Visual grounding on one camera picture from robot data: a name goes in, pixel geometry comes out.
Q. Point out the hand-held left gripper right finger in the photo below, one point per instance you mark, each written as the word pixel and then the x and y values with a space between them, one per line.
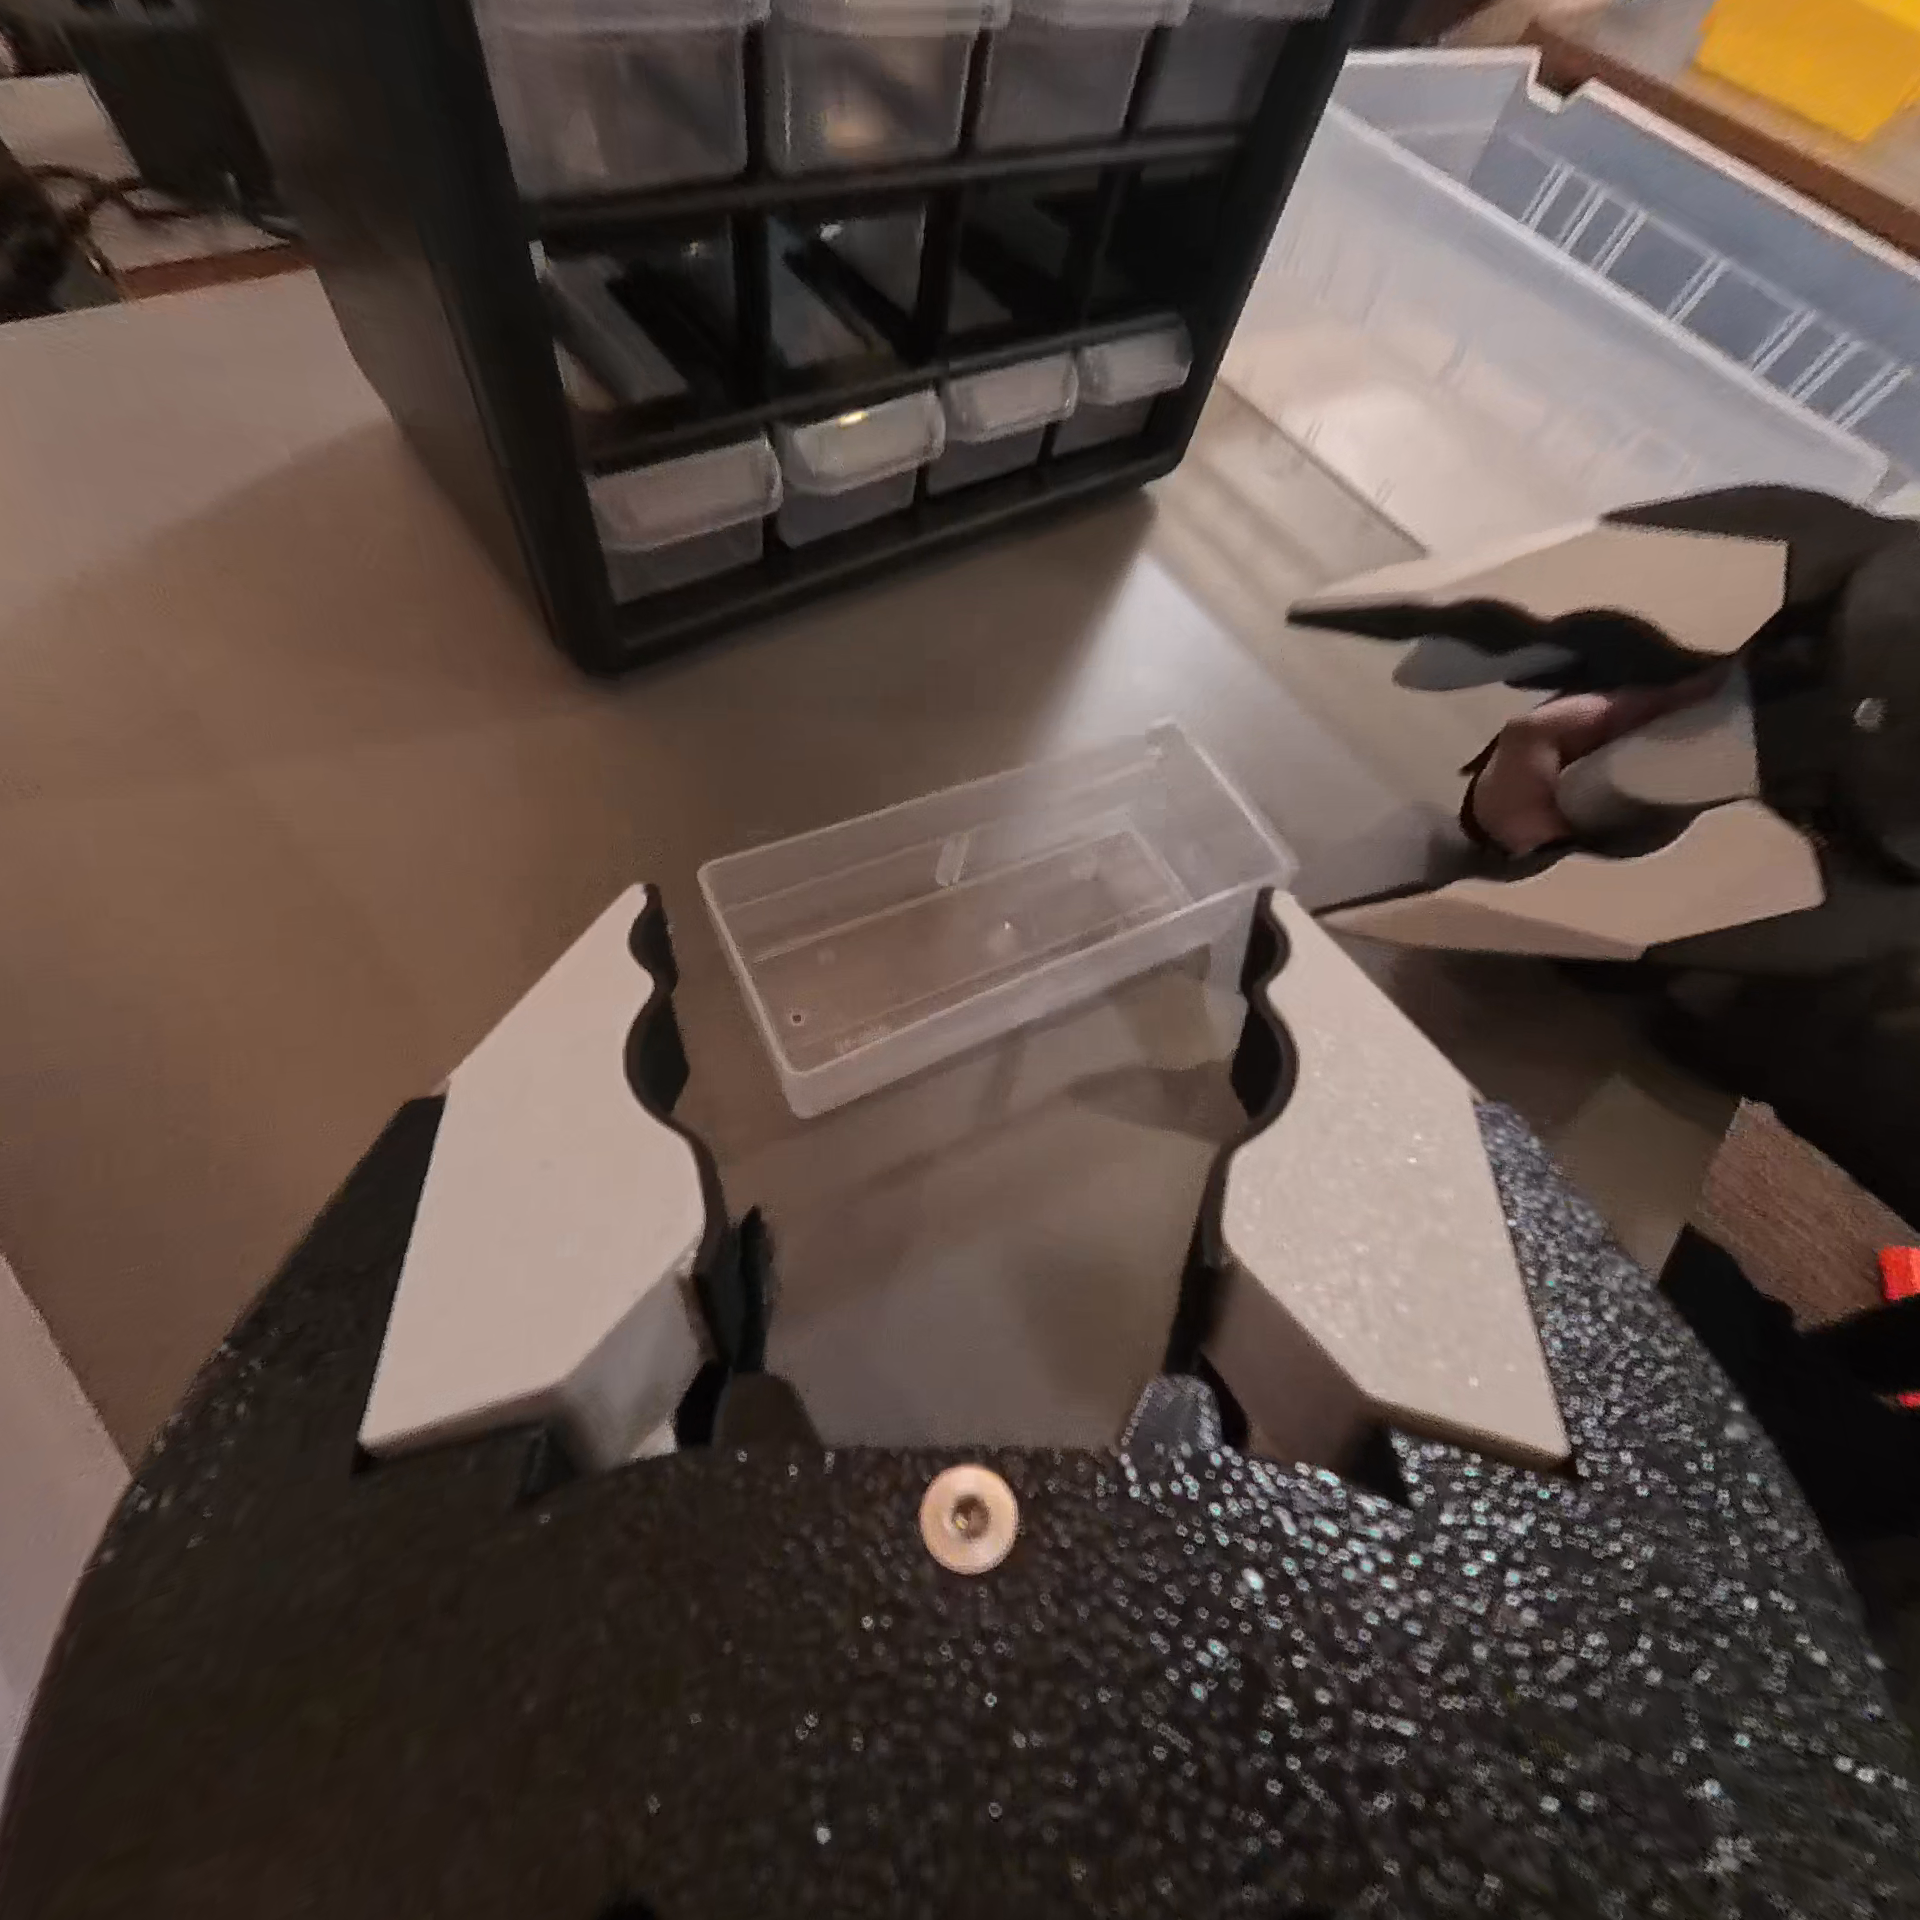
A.
pixel 1380 1201

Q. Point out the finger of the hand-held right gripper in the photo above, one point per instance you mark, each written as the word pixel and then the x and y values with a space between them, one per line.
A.
pixel 1621 899
pixel 1576 577

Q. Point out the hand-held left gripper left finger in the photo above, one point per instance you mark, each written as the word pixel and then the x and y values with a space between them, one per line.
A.
pixel 524 1201

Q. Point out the large clear plastic bin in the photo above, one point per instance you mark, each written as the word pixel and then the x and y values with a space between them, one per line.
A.
pixel 1393 345

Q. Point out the single clear plastic drawer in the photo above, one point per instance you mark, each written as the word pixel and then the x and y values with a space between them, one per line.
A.
pixel 975 930

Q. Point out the black drawer cabinet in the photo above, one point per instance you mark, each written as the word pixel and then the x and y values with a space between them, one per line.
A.
pixel 390 301

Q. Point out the person's right hand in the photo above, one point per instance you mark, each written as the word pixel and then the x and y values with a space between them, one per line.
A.
pixel 1523 781

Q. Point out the grey top desk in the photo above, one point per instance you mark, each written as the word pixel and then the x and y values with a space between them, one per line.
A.
pixel 1770 165

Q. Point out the black object with red trim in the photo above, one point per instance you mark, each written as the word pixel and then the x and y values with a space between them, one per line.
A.
pixel 1798 1380

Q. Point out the small clear container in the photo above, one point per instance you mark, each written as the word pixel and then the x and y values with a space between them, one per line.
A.
pixel 51 1500

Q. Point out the stack of yellow bins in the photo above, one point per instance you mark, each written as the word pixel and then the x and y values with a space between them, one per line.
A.
pixel 1798 61

